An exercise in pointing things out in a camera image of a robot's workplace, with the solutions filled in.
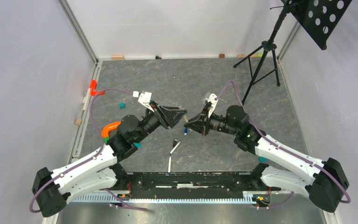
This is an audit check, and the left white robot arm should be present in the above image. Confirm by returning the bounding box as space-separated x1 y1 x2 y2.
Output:
29 101 187 217

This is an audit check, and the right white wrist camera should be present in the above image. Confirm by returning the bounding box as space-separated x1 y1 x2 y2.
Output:
202 92 218 118

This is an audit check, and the black music stand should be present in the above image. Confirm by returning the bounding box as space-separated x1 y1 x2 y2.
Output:
233 0 352 104

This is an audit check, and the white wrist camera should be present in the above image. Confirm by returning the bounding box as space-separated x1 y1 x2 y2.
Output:
132 91 153 111
202 92 218 118

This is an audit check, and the teal block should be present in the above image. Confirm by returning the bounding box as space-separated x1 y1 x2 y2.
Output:
259 157 268 163
133 142 142 148

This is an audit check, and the red L-shaped block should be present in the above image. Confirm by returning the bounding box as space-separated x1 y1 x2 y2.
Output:
89 89 106 97

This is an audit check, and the small wooden block left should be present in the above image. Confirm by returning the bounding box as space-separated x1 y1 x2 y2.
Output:
75 119 83 126

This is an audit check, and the small teal cube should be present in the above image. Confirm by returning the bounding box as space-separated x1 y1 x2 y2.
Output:
119 102 126 109

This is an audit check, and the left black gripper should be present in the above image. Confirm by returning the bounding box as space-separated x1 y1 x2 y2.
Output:
134 100 187 144

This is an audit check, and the white cable duct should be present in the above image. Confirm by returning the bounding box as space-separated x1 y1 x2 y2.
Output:
73 192 256 204

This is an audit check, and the white pen with blue tip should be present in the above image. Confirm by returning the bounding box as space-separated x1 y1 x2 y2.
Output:
167 155 172 174

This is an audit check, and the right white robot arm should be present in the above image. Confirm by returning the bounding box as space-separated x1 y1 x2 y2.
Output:
184 105 351 213

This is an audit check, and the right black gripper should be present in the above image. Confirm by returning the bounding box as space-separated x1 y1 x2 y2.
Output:
185 106 239 136

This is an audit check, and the orange U-shaped block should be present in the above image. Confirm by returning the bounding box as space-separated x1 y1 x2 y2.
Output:
101 121 121 139

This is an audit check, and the teal block right side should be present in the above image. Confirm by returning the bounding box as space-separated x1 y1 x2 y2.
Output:
259 157 268 163

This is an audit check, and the white pen with black tip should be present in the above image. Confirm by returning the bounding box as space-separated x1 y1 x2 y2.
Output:
169 141 181 155

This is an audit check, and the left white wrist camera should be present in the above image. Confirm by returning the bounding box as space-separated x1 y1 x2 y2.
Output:
132 91 153 111

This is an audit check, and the red block upright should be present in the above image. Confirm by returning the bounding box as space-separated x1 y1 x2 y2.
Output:
89 79 97 90

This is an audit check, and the wooden block at wall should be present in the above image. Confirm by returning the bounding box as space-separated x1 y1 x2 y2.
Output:
111 55 125 60

